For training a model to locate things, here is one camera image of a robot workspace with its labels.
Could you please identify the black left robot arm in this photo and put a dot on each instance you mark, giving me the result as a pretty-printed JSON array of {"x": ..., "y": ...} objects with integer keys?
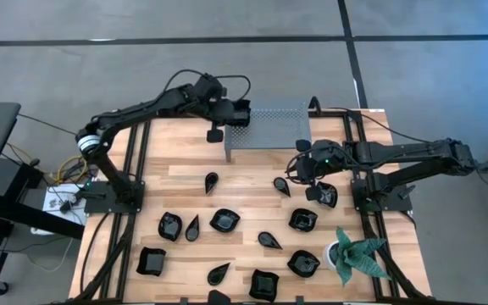
[{"x": 142, "y": 108}]

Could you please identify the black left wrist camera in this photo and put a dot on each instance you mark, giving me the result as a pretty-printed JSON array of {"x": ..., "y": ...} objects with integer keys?
[{"x": 214, "y": 135}]

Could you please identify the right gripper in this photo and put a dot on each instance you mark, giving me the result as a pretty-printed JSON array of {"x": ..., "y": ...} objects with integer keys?
[{"x": 326, "y": 159}]

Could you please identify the green plant in white pot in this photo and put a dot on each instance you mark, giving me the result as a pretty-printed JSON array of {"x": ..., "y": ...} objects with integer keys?
[{"x": 356, "y": 254}]

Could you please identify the black hook clamp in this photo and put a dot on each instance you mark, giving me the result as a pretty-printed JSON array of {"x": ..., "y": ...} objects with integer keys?
[{"x": 311, "y": 106}]

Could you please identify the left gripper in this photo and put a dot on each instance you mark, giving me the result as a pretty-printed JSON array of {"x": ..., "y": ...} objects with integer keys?
[{"x": 237, "y": 113}]

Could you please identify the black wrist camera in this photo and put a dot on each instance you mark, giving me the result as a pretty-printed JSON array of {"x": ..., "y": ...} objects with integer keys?
[
  {"x": 214, "y": 135},
  {"x": 313, "y": 193}
]

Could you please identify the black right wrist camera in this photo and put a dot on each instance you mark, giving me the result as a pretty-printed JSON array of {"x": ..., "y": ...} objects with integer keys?
[{"x": 313, "y": 193}]

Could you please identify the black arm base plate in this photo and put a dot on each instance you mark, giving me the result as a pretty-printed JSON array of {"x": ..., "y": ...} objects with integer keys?
[
  {"x": 390, "y": 205},
  {"x": 95, "y": 205}
]

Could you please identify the grey perforated metal shelf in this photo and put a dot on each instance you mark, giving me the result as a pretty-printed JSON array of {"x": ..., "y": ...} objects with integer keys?
[{"x": 278, "y": 127}]

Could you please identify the black frame bracket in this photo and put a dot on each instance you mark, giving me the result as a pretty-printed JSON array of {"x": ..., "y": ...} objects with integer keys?
[
  {"x": 299, "y": 300},
  {"x": 183, "y": 301}
]

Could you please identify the white power strip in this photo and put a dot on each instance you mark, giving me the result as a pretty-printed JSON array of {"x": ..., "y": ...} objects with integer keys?
[{"x": 57, "y": 203}]

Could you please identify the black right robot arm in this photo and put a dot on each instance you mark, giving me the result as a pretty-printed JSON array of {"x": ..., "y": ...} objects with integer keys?
[{"x": 396, "y": 152}]

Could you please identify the black square mini plate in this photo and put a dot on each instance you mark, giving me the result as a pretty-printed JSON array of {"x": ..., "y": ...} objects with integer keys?
[
  {"x": 151, "y": 261},
  {"x": 264, "y": 285}
]

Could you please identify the black aluminium table frame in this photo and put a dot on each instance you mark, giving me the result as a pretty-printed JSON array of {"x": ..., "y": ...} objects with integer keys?
[{"x": 337, "y": 113}]

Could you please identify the black teardrop mini plate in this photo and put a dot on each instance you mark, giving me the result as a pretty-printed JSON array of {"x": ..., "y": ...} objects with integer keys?
[
  {"x": 192, "y": 229},
  {"x": 211, "y": 182},
  {"x": 218, "y": 297},
  {"x": 218, "y": 274},
  {"x": 282, "y": 186},
  {"x": 269, "y": 240}
]

